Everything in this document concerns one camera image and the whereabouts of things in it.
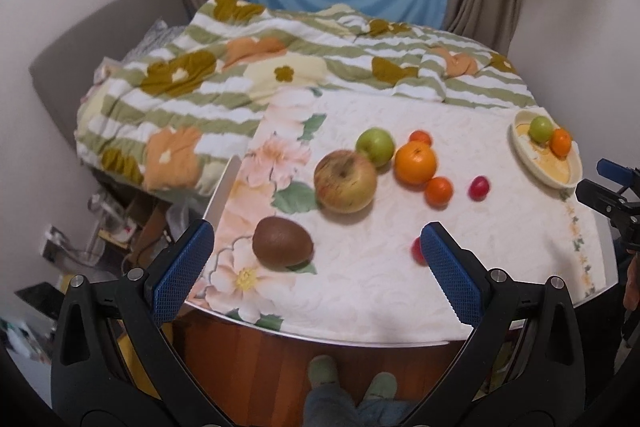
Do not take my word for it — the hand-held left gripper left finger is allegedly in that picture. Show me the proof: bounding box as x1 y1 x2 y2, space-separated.
50 219 236 427

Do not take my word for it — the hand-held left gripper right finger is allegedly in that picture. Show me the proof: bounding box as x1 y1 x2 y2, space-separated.
405 222 591 427

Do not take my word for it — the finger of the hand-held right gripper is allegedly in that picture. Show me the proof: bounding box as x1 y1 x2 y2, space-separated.
575 179 640 228
597 159 640 195

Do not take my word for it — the cream bowl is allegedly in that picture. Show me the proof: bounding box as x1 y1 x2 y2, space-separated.
509 109 584 188

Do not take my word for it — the brown kiwi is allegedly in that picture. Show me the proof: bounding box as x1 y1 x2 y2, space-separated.
251 216 315 270

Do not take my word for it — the large orange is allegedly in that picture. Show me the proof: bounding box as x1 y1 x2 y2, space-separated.
393 140 438 186

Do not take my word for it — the large yellow red apple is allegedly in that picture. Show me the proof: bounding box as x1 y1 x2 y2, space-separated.
313 149 378 214

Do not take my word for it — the green apple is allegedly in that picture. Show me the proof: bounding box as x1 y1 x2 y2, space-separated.
529 116 554 142
355 127 396 168

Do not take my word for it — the clear plastic bag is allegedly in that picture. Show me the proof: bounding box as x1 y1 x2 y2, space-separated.
165 202 193 240

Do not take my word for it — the cardboard box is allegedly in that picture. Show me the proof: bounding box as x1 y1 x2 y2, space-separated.
122 199 173 268

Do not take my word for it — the clear glass jar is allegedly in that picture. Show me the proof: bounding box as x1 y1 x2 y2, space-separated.
75 234 107 268

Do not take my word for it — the green slipper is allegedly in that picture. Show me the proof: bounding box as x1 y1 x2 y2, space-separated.
308 355 342 390
362 372 398 403

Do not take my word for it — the black box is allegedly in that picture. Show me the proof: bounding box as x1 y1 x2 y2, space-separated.
15 284 63 320

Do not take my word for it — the person's right leg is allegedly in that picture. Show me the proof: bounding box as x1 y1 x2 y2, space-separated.
357 399 421 427

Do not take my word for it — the person's leg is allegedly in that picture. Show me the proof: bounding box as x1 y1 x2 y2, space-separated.
302 384 358 427
357 399 421 427

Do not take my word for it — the striped floral blanket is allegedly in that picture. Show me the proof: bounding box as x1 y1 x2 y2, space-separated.
75 0 538 198

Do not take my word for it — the person's left leg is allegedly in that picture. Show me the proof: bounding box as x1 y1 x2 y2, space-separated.
302 384 358 427

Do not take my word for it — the grey patterned pillow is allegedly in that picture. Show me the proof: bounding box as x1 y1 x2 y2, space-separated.
125 19 168 62

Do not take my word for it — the grey bed headboard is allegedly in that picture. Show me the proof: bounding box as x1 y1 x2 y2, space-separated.
29 0 188 148

